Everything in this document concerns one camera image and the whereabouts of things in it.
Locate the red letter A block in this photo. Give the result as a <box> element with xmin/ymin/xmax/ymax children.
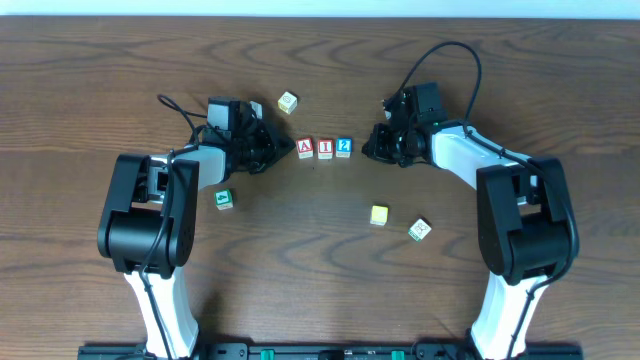
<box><xmin>296</xmin><ymin>138</ymin><xmax>314</xmax><ymax>159</ymax></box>

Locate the red letter I block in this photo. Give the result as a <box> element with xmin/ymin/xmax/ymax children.
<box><xmin>317</xmin><ymin>139</ymin><xmax>334</xmax><ymax>160</ymax></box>

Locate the blue number 2 block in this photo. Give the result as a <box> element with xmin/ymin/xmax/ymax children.
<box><xmin>335</xmin><ymin>138</ymin><xmax>353</xmax><ymax>158</ymax></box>

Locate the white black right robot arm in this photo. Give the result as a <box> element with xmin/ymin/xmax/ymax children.
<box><xmin>362</xmin><ymin>83</ymin><xmax>579</xmax><ymax>359</ymax></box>

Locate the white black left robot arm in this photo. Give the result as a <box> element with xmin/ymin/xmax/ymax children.
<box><xmin>97</xmin><ymin>94</ymin><xmax>296</xmax><ymax>359</ymax></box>

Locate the green picture wooden block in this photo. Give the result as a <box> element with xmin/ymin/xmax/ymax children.
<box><xmin>214</xmin><ymin>189</ymin><xmax>234</xmax><ymax>210</ymax></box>

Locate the yellow O wooden block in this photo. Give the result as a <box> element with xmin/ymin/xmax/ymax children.
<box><xmin>277</xmin><ymin>91</ymin><xmax>298</xmax><ymax>115</ymax></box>

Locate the green R wooden block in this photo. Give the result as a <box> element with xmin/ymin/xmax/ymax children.
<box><xmin>408</xmin><ymin>218</ymin><xmax>432</xmax><ymax>242</ymax></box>

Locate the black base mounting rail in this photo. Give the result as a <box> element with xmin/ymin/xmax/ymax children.
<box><xmin>77</xmin><ymin>342</ymin><xmax>584</xmax><ymax>360</ymax></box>

